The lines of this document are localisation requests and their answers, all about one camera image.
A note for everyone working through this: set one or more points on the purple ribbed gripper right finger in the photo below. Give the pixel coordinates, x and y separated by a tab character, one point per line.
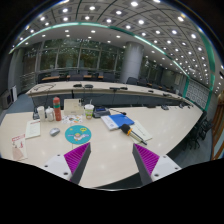
151	166

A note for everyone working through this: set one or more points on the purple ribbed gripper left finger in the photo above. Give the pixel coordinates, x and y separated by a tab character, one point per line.
69	166

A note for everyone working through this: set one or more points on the round teal mouse pad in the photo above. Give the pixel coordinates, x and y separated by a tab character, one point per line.
78	134

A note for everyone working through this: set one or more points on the grey computer mouse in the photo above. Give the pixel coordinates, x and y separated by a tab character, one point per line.
54	131

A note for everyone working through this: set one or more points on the black yellow microphone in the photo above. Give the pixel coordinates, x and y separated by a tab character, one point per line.
129	132

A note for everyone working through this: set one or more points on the colourful sticker sheet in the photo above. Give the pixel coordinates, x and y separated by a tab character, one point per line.
72	119

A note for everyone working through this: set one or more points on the blue notebook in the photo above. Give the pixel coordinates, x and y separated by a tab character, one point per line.
118	120

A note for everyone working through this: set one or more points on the white book under notebook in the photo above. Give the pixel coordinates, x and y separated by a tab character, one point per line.
109	123

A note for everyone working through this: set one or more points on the green white drink cup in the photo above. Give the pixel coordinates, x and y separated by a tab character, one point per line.
89	108

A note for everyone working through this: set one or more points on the white paper booklet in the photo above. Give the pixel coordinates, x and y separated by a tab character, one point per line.
32	129

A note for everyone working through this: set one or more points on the black desk telephone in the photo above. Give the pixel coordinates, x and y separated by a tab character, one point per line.
100	111

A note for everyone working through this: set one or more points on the beige cardboard box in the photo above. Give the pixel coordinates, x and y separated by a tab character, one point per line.
73	107

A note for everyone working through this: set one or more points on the white plastic bottle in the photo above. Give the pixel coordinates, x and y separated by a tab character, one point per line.
50	114

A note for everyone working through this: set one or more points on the red white leaflet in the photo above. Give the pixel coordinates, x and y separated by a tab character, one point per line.
19	148

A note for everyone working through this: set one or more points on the white paper cup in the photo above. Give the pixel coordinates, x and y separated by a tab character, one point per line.
41	113

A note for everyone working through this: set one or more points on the red tall bottle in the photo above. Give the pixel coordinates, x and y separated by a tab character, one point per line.
57	108

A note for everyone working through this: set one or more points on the long rear conference desk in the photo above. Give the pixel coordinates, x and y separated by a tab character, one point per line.
103	88

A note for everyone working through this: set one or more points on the grey round pillar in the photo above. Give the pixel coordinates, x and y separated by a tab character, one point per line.
132	61

